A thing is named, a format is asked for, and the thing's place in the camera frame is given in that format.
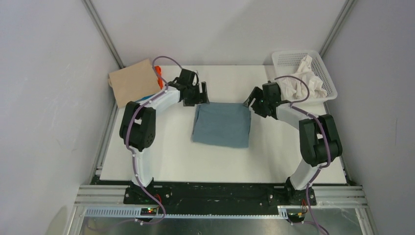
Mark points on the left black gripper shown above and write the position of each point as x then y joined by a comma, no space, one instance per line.
197,100

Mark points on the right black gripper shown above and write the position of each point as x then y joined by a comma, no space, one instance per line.
257,93

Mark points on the grey-blue t-shirt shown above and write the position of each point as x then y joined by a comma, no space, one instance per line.
222,124

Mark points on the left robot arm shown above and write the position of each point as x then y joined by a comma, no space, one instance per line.
138,126

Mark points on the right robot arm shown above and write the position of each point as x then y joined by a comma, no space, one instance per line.
320,143

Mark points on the crumpled white t-shirt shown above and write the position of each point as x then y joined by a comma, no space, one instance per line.
302,83

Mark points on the white plastic basket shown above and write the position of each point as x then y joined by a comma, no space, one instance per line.
286,62

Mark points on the folded orange t-shirt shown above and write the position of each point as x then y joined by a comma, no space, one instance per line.
159,75

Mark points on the folded blue t-shirt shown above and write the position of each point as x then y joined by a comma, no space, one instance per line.
144,98

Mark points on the folded tan t-shirt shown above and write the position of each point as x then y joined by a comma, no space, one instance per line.
133,83

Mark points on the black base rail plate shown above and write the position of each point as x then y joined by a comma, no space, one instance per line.
184,198

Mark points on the aluminium frame rail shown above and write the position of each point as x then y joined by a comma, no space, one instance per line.
337,210

